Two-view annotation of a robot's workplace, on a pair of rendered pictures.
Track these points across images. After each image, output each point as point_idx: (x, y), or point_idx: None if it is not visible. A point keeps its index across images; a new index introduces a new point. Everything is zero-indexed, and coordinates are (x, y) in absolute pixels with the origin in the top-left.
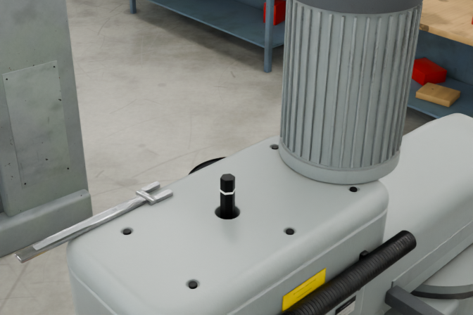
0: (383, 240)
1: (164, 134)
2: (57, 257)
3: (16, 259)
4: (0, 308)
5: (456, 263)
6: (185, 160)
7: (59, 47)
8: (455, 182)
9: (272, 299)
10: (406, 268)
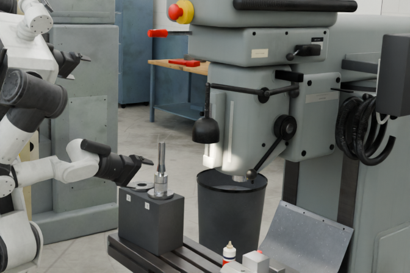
0: (338, 20)
1: (174, 186)
2: (89, 247)
3: (58, 247)
4: (44, 272)
5: None
6: (190, 200)
7: (110, 86)
8: (383, 18)
9: None
10: (354, 52)
